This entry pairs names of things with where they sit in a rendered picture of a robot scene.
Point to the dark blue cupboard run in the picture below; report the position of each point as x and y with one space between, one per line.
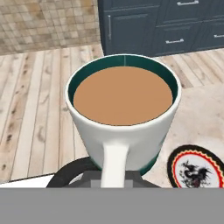
140 29

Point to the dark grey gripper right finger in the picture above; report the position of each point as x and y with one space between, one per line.
132 180

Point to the white cup of tea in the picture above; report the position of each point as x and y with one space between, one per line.
122 96

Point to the white saucer with dragon print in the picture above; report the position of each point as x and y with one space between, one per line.
194 172

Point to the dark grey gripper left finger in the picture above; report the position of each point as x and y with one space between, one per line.
89 179

